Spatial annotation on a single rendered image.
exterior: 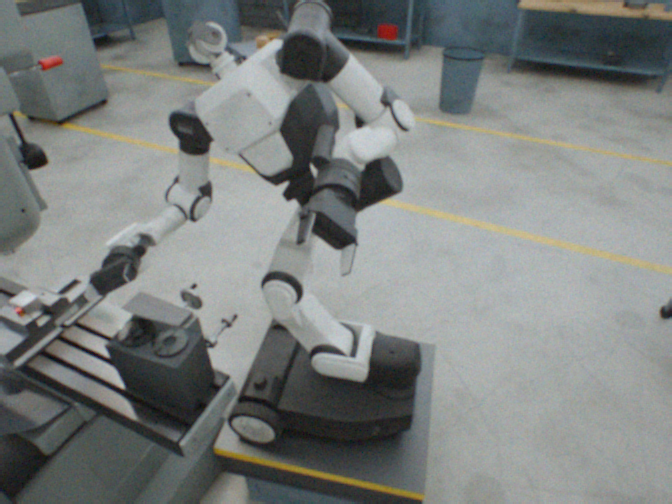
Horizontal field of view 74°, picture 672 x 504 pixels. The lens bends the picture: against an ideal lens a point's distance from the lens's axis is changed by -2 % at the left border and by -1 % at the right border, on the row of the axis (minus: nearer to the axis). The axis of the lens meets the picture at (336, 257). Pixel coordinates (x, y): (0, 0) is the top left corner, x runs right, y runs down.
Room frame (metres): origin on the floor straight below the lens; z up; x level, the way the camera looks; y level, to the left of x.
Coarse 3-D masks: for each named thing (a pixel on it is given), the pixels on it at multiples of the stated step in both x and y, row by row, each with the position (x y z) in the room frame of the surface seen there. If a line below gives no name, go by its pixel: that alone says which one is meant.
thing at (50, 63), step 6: (42, 60) 1.08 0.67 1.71; (48, 60) 1.08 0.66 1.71; (54, 60) 1.10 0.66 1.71; (60, 60) 1.11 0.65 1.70; (30, 66) 1.05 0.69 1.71; (36, 66) 1.06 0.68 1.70; (42, 66) 1.07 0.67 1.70; (48, 66) 1.08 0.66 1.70; (54, 66) 1.09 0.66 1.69; (12, 72) 1.01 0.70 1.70; (18, 72) 1.02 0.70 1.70; (24, 72) 1.03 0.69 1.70; (12, 78) 1.00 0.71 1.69
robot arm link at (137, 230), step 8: (136, 224) 1.07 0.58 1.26; (144, 224) 1.08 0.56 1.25; (120, 232) 1.06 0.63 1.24; (128, 232) 1.03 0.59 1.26; (136, 232) 1.04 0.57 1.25; (144, 232) 1.06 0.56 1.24; (152, 232) 1.07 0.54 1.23; (112, 240) 1.00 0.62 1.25; (120, 240) 1.00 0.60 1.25; (152, 240) 1.07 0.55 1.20; (160, 240) 1.08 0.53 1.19; (112, 248) 0.99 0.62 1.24
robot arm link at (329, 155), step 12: (324, 132) 0.85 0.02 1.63; (324, 144) 0.81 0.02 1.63; (336, 144) 0.84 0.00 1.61; (312, 156) 0.79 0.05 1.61; (324, 156) 0.78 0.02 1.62; (336, 156) 0.81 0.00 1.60; (348, 156) 0.81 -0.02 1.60; (312, 168) 0.84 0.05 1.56; (324, 168) 0.77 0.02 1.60; (348, 168) 0.77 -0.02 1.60; (360, 168) 0.81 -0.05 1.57; (360, 180) 0.78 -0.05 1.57
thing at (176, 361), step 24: (120, 336) 0.76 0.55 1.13; (144, 336) 0.76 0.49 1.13; (168, 336) 0.76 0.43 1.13; (192, 336) 0.77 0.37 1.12; (120, 360) 0.73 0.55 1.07; (144, 360) 0.70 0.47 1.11; (168, 360) 0.69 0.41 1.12; (192, 360) 0.72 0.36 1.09; (144, 384) 0.71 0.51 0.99; (168, 384) 0.68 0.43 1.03; (192, 384) 0.70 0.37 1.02; (192, 408) 0.67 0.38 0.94
